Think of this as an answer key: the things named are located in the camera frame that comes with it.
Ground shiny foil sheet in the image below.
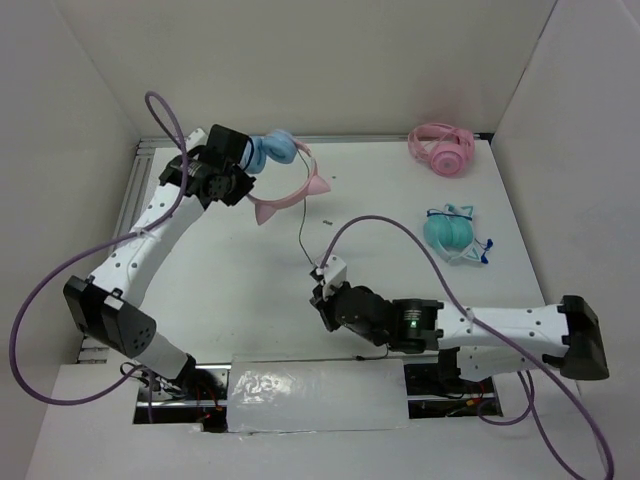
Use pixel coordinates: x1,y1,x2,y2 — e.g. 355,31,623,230
226,359,409,433

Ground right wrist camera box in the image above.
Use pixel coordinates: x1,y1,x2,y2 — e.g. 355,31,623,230
310,254,347,296

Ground black headphone cable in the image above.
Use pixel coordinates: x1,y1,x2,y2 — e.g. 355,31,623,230
294,144,391,361

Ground aluminium frame rail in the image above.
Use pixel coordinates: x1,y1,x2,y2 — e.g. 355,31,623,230
118,132,494,232

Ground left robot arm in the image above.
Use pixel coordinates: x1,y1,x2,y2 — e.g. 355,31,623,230
63,125,256,399

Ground pink blue cat-ear headphones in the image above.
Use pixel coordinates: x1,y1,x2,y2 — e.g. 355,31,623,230
241,130,331,225

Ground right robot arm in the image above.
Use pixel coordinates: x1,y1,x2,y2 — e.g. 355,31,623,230
310,283,609,392

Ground pink round headphones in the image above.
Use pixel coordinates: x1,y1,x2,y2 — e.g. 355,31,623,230
407,123,475,177

